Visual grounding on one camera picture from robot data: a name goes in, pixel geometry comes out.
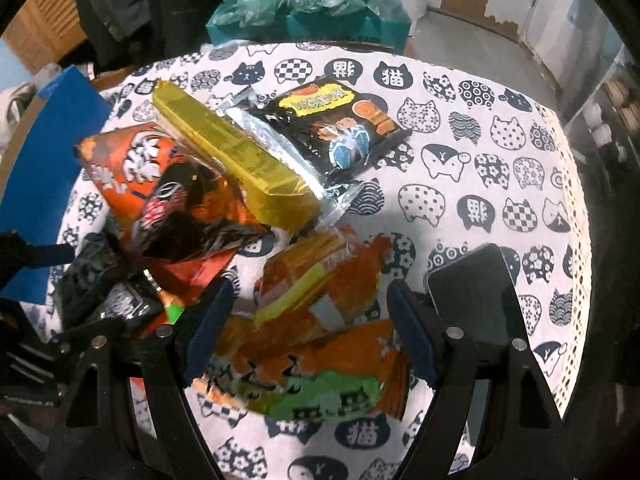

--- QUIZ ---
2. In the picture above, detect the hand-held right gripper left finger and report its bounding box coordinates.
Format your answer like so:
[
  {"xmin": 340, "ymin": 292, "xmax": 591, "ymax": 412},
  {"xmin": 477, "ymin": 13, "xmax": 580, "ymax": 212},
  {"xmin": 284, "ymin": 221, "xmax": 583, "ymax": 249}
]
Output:
[{"xmin": 45, "ymin": 275, "xmax": 236, "ymax": 480}]

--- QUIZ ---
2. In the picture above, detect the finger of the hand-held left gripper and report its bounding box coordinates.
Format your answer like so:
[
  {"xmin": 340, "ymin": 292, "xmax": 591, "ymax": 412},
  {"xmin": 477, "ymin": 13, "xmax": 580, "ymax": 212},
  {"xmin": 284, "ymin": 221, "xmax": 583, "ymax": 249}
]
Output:
[{"xmin": 0, "ymin": 230, "xmax": 73, "ymax": 286}]

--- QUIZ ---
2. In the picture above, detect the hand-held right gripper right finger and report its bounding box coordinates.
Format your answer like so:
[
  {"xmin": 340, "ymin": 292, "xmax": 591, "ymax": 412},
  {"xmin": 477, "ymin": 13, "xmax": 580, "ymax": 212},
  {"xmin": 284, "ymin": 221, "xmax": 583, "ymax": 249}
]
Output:
[{"xmin": 387, "ymin": 277, "xmax": 581, "ymax": 480}]

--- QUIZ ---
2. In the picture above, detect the black crinkled snack bag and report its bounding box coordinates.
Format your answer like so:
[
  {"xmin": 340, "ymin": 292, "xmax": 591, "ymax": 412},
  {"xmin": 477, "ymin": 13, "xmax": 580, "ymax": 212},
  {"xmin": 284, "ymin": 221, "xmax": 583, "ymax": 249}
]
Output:
[{"xmin": 52, "ymin": 232, "xmax": 168, "ymax": 333}]

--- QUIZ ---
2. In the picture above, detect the blue cardboard box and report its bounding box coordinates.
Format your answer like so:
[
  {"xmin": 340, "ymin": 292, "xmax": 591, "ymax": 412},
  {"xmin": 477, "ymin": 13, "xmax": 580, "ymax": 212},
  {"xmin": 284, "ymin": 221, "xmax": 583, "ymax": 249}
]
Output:
[{"xmin": 0, "ymin": 65, "xmax": 113, "ymax": 306}]

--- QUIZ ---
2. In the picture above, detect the dark red snack bag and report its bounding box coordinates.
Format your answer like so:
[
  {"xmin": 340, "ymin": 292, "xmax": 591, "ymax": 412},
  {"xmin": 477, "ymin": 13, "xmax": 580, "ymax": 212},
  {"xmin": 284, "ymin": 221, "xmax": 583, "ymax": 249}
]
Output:
[{"xmin": 132, "ymin": 160, "xmax": 273, "ymax": 266}]

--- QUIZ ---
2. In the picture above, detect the orange and green snack bag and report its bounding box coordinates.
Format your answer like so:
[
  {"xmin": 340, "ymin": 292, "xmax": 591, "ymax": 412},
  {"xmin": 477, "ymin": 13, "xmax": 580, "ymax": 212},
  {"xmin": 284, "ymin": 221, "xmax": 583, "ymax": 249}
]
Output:
[{"xmin": 192, "ymin": 317, "xmax": 413, "ymax": 421}]

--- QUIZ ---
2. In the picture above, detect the orange packet yellow stripe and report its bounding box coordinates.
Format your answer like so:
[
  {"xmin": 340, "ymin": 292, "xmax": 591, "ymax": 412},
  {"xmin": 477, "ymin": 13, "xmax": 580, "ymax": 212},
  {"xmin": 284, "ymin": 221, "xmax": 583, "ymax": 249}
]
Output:
[{"xmin": 252, "ymin": 227, "xmax": 393, "ymax": 331}]

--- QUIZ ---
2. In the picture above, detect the orange bag white print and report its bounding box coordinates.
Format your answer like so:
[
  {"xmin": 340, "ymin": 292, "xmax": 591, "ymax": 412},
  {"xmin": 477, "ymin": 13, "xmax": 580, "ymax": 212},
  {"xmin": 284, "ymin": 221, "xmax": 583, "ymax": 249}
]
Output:
[{"xmin": 72, "ymin": 122, "xmax": 238, "ymax": 311}]

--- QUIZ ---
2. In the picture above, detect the yellow snack packet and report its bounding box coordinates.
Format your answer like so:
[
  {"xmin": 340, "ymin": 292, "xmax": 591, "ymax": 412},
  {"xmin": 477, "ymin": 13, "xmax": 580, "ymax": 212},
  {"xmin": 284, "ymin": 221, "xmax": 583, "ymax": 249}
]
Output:
[{"xmin": 150, "ymin": 80, "xmax": 323, "ymax": 226}]

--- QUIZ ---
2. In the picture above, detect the black snack packet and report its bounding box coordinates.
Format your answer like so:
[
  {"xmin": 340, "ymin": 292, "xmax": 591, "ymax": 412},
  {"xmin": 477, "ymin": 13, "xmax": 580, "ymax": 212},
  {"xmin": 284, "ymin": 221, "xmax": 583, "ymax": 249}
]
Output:
[{"xmin": 247, "ymin": 77, "xmax": 413, "ymax": 186}]

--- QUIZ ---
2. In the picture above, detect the black smartphone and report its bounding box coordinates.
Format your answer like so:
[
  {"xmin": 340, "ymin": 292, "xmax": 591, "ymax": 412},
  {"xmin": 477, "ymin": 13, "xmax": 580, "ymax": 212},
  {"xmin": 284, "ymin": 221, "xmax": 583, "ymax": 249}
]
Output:
[{"xmin": 425, "ymin": 242, "xmax": 531, "ymax": 356}]

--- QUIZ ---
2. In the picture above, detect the cat print tablecloth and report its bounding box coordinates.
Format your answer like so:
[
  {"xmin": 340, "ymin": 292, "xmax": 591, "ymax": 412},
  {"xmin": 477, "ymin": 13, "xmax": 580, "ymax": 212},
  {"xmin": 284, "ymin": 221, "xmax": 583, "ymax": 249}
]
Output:
[{"xmin": 45, "ymin": 40, "xmax": 593, "ymax": 480}]

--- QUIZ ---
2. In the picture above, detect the pile of white clothes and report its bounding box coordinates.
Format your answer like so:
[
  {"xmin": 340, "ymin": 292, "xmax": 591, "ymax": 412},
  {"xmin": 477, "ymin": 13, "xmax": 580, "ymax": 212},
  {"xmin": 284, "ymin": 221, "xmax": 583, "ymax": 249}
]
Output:
[{"xmin": 0, "ymin": 82, "xmax": 38, "ymax": 141}]

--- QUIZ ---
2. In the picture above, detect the wooden louvered door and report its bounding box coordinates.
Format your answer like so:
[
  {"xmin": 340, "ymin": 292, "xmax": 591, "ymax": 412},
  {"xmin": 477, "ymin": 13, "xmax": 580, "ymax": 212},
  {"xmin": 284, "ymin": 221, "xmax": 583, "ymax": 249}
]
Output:
[{"xmin": 2, "ymin": 0, "xmax": 93, "ymax": 73}]

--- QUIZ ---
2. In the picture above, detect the grey hanging jacket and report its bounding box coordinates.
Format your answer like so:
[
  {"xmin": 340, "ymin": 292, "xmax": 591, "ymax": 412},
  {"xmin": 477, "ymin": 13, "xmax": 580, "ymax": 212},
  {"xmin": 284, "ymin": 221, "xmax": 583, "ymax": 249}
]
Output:
[{"xmin": 85, "ymin": 0, "xmax": 148, "ymax": 43}]

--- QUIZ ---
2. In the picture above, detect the black hanging jacket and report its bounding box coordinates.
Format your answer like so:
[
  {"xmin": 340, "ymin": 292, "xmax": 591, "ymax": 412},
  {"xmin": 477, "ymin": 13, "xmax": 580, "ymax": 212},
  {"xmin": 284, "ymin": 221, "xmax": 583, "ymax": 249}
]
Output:
[{"xmin": 70, "ymin": 0, "xmax": 261, "ymax": 73}]

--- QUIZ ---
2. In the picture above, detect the clear display case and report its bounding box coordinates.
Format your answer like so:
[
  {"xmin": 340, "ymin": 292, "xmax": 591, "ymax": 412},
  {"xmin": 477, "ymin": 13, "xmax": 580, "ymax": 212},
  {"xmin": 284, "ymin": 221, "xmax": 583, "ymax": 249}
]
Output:
[{"xmin": 560, "ymin": 45, "xmax": 640, "ymax": 186}]

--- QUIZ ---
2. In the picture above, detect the teal box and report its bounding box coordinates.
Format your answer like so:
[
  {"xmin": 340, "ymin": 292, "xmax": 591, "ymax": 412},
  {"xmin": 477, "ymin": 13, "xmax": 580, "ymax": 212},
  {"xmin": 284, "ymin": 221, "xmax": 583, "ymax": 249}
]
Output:
[{"xmin": 207, "ymin": 12, "xmax": 413, "ymax": 53}]

